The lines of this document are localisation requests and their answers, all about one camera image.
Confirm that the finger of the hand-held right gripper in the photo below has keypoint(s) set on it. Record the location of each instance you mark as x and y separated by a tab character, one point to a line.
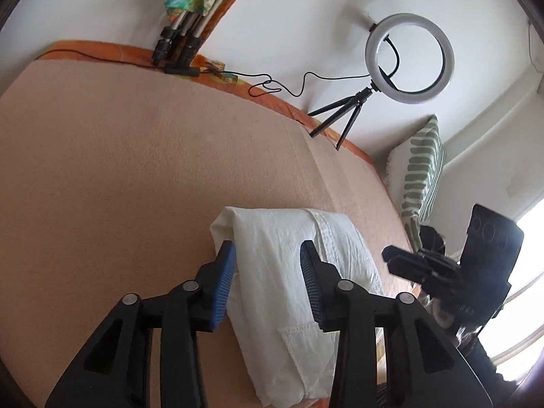
393	254
406	271

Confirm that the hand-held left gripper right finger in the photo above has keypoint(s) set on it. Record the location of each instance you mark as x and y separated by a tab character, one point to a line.
309	276

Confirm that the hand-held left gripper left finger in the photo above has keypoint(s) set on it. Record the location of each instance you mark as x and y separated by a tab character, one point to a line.
225	276

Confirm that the white shirt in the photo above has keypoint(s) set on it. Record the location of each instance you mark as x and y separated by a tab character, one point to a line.
272	263

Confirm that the person's right forearm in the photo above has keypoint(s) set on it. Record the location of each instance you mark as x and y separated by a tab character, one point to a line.
493	369

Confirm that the bright window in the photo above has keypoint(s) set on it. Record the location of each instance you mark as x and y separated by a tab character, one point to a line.
533	263

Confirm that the green patterned pillow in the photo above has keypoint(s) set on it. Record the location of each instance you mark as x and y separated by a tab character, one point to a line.
418	170

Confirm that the black mini tripod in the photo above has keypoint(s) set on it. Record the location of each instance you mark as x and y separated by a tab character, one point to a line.
346	110

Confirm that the beige blanket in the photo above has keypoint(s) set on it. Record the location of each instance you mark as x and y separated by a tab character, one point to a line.
127	157

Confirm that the orange fabric strip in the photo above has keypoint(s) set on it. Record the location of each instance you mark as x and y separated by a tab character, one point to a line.
221	21

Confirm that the orange patterned bedsheet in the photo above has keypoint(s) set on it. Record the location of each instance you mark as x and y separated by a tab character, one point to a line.
106	50

